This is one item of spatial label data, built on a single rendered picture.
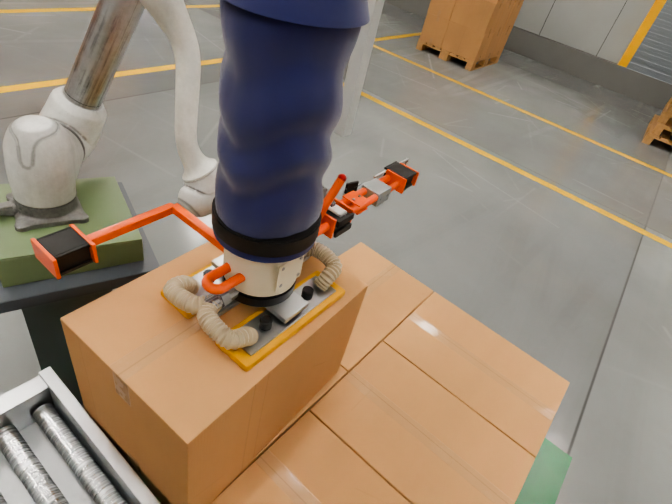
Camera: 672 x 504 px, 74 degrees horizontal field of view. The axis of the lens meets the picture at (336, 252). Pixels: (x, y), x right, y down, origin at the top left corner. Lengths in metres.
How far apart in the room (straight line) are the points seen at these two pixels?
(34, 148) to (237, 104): 0.75
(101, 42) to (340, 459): 1.30
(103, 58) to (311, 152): 0.83
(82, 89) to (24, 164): 0.27
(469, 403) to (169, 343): 1.01
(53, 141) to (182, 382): 0.75
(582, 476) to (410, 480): 1.21
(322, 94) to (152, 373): 0.62
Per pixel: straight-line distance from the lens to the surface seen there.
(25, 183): 1.45
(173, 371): 0.98
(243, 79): 0.75
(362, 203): 1.25
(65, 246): 1.04
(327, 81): 0.74
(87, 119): 1.54
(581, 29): 10.05
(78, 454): 1.37
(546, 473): 2.37
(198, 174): 1.25
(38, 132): 1.41
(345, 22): 0.70
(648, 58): 9.81
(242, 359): 0.98
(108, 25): 1.44
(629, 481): 2.63
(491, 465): 1.55
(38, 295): 1.45
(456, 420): 1.57
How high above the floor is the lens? 1.75
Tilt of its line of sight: 38 degrees down
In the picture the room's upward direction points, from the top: 16 degrees clockwise
